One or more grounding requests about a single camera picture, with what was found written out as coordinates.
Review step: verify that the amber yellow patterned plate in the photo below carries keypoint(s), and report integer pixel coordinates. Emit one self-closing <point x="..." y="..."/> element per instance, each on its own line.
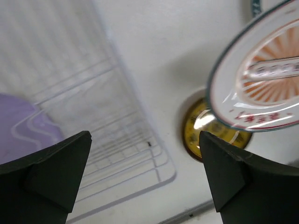
<point x="199" y="118"/>

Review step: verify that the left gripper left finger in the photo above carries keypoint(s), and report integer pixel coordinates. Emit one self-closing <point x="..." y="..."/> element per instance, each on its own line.
<point x="41" y="188"/>

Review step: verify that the purple plastic plate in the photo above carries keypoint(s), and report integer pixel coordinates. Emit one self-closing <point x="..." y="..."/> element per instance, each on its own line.
<point x="24" y="129"/>

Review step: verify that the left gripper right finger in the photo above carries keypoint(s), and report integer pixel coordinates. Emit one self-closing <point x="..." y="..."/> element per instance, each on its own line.
<point x="247" y="188"/>

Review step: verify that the white plate orange sunburst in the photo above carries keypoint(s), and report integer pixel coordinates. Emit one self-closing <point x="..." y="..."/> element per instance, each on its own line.
<point x="254" y="85"/>

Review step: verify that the white wire dish rack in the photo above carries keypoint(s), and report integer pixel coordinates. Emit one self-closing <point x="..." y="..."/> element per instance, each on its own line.
<point x="58" y="55"/>

